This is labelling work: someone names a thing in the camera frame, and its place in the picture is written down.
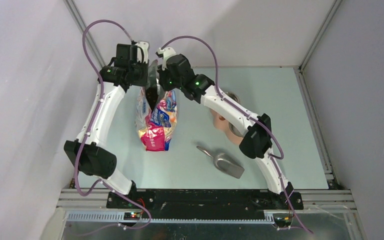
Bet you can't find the colourful pet food bag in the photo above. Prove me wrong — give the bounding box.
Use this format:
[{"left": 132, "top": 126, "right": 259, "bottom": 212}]
[{"left": 135, "top": 60, "right": 178, "bottom": 152}]

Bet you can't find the metal food scoop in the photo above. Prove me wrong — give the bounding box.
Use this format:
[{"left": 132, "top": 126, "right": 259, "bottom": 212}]
[{"left": 196, "top": 145, "right": 245, "bottom": 179}]

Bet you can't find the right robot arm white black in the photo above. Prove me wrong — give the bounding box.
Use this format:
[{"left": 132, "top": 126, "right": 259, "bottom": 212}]
[{"left": 157, "top": 52, "right": 294, "bottom": 209}]

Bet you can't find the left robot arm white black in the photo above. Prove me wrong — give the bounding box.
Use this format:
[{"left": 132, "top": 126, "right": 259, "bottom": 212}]
[{"left": 63, "top": 41, "right": 149, "bottom": 208}]

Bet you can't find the brown pet food kibble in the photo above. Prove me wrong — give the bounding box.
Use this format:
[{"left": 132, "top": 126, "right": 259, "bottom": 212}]
[{"left": 145, "top": 86, "right": 160, "bottom": 111}]

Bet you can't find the pink double pet feeder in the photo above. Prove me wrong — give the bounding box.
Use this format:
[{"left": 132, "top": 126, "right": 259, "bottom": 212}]
[{"left": 208, "top": 91, "right": 244, "bottom": 146}]

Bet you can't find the far steel bowl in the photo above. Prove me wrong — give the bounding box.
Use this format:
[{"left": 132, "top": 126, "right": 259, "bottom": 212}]
[{"left": 225, "top": 91, "right": 241, "bottom": 104}]

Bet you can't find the steel bowl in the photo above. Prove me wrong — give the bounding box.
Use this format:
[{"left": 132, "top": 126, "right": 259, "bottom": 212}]
[
  {"left": 225, "top": 91, "right": 241, "bottom": 104},
  {"left": 228, "top": 123, "right": 243, "bottom": 138}
]

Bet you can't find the near steel bowl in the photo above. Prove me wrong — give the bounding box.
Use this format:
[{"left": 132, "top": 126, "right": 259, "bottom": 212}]
[{"left": 228, "top": 123, "right": 243, "bottom": 138}]

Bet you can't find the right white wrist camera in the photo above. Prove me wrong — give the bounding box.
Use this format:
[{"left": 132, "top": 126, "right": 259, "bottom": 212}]
[{"left": 156, "top": 47, "right": 177, "bottom": 71}]

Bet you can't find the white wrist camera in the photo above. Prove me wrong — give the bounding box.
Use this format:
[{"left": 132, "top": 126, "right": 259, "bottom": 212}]
[
  {"left": 135, "top": 41, "right": 150, "bottom": 64},
  {"left": 156, "top": 47, "right": 177, "bottom": 71}
]

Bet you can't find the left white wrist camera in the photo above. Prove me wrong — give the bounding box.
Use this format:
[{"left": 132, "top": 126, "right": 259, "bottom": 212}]
[{"left": 135, "top": 41, "right": 150, "bottom": 64}]

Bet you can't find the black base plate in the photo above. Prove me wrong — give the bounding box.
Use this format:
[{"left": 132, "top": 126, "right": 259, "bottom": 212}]
[{"left": 106, "top": 189, "right": 290, "bottom": 221}]

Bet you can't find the aluminium frame rail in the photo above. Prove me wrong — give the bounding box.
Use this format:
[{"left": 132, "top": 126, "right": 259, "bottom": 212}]
[{"left": 57, "top": 189, "right": 357, "bottom": 224}]

